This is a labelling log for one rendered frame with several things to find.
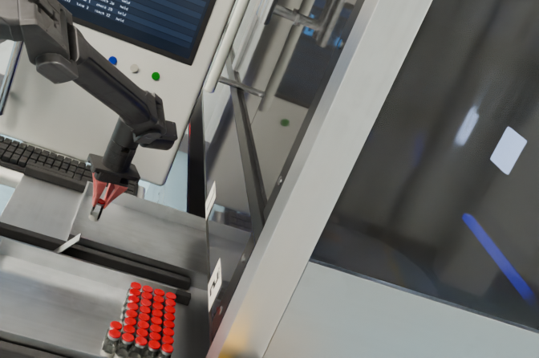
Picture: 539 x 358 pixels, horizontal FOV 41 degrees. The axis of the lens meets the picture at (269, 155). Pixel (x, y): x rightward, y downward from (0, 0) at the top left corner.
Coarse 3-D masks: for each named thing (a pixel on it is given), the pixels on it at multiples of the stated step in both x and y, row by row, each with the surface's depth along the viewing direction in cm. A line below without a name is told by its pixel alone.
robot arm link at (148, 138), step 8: (168, 128) 147; (136, 136) 140; (144, 136) 139; (152, 136) 139; (160, 136) 145; (168, 136) 147; (176, 136) 148; (144, 144) 147; (152, 144) 147; (160, 144) 148; (168, 144) 149
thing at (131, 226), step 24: (120, 216) 163; (144, 216) 167; (168, 216) 170; (192, 216) 170; (96, 240) 149; (120, 240) 153; (144, 240) 157; (168, 240) 161; (192, 240) 166; (144, 264) 145; (168, 264) 146; (192, 264) 156
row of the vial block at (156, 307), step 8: (152, 296) 132; (160, 296) 131; (152, 304) 128; (160, 304) 129; (152, 312) 126; (160, 312) 127; (152, 320) 123; (160, 320) 124; (152, 328) 121; (160, 328) 122; (152, 336) 119; (160, 336) 120; (152, 344) 117; (144, 352) 118; (152, 352) 117
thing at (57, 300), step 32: (0, 256) 131; (32, 256) 133; (64, 256) 133; (0, 288) 123; (32, 288) 126; (64, 288) 130; (96, 288) 134; (128, 288) 137; (160, 288) 138; (0, 320) 115; (32, 320) 118; (64, 320) 122; (96, 320) 125; (64, 352) 111; (96, 352) 117
